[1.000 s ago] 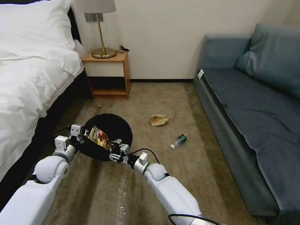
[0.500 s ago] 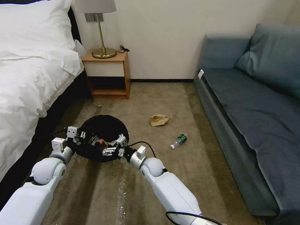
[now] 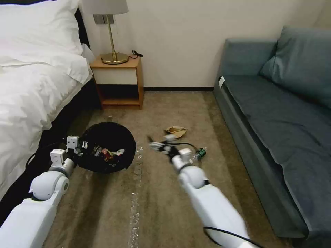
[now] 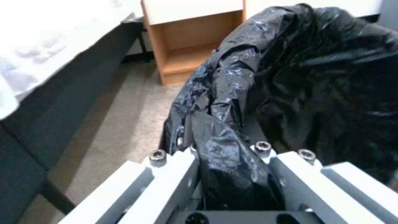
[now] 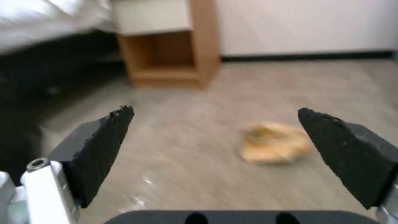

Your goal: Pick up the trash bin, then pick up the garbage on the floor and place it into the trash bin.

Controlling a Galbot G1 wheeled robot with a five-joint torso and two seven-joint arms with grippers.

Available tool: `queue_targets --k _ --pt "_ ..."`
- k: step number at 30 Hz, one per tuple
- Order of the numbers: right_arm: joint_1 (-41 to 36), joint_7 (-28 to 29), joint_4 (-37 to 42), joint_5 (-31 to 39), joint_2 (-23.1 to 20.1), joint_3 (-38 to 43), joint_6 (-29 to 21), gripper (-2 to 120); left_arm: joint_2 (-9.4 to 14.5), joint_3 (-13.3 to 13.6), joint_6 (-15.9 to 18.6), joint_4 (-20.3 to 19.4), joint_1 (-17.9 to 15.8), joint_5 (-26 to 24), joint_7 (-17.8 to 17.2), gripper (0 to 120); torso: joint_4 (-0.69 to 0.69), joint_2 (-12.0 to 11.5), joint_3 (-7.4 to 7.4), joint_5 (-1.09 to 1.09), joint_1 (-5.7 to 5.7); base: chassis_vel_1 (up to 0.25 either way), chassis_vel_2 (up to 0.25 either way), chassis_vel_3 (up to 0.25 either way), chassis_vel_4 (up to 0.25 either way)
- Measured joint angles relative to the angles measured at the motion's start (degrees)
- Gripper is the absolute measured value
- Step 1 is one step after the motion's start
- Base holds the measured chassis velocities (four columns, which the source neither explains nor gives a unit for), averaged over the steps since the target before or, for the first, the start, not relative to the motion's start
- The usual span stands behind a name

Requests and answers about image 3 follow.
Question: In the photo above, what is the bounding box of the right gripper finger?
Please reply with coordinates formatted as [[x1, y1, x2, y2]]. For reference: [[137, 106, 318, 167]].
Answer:
[[149, 142, 164, 153], [146, 135, 166, 145]]

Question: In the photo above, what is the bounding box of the black round trash bin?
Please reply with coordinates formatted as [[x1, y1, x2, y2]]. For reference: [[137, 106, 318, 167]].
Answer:
[[76, 121, 137, 174]]

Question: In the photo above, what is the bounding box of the clear tape floor strip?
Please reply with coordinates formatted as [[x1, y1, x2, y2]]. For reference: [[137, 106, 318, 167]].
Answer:
[[128, 145, 145, 241]]

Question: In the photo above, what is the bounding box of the crumpled brown paper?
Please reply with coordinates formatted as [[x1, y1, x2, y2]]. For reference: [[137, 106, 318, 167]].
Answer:
[[164, 125, 188, 138]]

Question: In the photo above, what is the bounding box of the red crumpled wrapper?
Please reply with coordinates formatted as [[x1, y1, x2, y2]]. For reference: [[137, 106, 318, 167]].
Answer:
[[102, 148, 116, 163]]

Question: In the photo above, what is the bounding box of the clear bottle with green label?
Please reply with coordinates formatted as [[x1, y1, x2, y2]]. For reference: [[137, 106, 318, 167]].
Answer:
[[189, 147, 208, 164]]

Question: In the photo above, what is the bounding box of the white duvet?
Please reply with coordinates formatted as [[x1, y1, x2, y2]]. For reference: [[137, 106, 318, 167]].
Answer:
[[0, 46, 93, 200]]

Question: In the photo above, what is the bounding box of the wooden nightstand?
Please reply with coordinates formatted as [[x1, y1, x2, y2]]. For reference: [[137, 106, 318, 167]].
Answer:
[[90, 53, 144, 111]]

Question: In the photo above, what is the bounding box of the small white pillow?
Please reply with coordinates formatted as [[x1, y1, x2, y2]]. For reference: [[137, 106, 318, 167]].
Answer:
[[81, 43, 96, 63]]

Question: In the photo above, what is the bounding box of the grey-blue sofa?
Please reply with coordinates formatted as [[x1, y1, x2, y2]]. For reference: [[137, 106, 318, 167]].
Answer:
[[213, 25, 331, 248]]

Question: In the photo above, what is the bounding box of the brass table lamp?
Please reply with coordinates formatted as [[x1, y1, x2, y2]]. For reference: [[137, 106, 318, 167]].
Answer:
[[82, 0, 130, 65]]

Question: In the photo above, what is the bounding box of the dark headboard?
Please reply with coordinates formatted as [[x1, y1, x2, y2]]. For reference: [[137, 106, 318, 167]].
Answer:
[[74, 6, 91, 50]]

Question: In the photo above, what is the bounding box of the large white pillow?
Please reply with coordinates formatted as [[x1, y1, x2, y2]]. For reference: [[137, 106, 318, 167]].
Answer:
[[0, 0, 85, 67]]

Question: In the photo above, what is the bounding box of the grey-blue sofa cushion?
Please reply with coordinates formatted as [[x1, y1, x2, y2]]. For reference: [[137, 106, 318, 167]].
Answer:
[[259, 25, 331, 110]]

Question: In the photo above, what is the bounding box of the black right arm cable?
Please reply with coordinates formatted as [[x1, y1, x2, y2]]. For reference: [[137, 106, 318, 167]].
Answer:
[[173, 141, 259, 246]]

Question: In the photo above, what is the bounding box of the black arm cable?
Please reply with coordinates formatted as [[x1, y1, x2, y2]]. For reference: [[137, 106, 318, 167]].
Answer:
[[25, 139, 68, 168], [173, 141, 259, 246]]

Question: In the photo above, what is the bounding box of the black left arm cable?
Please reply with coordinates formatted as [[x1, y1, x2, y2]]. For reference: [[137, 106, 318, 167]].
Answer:
[[25, 139, 68, 168]]

